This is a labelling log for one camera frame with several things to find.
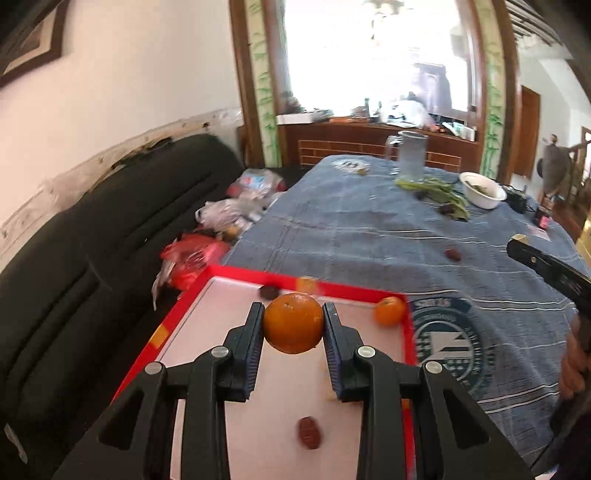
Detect orange tangerine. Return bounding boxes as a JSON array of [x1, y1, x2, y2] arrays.
[[373, 296, 407, 328], [263, 293, 325, 355]]

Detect person right hand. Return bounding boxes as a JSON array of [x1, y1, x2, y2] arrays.
[[558, 315, 590, 400]]

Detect white bowl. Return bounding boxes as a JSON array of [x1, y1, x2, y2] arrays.
[[459, 172, 507, 210]]

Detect dark red date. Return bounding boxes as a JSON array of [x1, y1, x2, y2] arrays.
[[445, 248, 462, 262]]

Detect green vegetable leaves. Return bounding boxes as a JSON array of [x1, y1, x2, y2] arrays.
[[394, 177, 470, 222]]

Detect black leather sofa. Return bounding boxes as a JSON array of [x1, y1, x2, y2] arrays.
[[0, 133, 246, 480]]

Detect red jujube in tray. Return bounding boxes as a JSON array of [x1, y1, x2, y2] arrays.
[[297, 416, 322, 450]]

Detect blue plaid tablecloth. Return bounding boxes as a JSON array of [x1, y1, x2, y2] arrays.
[[225, 156, 585, 463]]

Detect red shallow tray box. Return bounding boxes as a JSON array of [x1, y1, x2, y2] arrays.
[[112, 264, 417, 480]]

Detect red plastic bag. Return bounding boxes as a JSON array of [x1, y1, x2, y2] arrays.
[[154, 233, 230, 291]]

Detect clear glass pitcher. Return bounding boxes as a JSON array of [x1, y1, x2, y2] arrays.
[[385, 130, 428, 181]]

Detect dark date in tray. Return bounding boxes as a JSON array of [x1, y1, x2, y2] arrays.
[[259, 285, 281, 301]]

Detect white plastic bag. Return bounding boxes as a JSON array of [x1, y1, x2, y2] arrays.
[[195, 198, 264, 232]]

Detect colourful snack bag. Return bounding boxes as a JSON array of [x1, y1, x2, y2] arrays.
[[226, 168, 287, 198]]

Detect wooden counter cabinet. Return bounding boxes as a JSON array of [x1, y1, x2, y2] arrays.
[[279, 121, 483, 173]]

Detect dark framed picture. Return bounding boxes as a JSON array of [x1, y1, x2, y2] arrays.
[[1, 1, 69, 88]]

